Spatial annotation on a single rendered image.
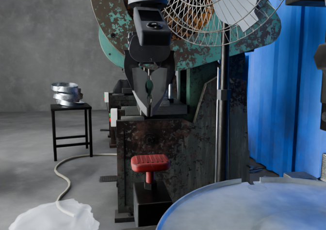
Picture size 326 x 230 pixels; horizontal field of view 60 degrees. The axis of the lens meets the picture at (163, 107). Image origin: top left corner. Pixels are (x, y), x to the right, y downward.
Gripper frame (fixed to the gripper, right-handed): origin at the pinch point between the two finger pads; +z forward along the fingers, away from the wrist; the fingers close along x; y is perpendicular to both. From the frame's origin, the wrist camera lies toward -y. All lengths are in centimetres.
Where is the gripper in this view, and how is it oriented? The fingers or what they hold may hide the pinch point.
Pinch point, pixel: (149, 110)
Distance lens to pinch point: 51.4
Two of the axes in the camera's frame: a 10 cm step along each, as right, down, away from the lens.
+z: 0.0, 9.9, 1.3
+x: -9.9, 0.2, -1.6
